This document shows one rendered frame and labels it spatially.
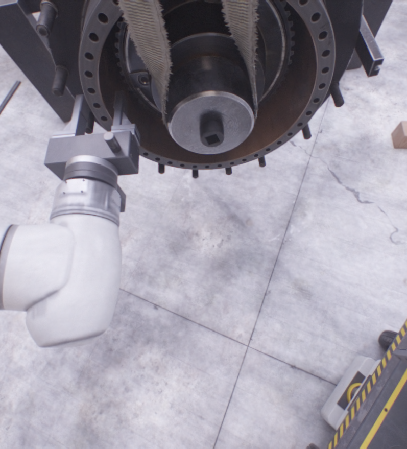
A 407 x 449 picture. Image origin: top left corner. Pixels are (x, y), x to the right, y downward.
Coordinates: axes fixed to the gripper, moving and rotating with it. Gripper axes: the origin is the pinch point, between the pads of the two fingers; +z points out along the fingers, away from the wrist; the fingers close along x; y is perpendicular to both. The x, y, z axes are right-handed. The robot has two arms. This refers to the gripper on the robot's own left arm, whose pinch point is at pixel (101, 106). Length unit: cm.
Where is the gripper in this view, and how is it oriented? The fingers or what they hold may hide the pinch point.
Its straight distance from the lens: 53.5
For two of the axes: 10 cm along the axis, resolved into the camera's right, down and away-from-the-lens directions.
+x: -10.0, 0.8, 0.2
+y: -0.5, -3.8, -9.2
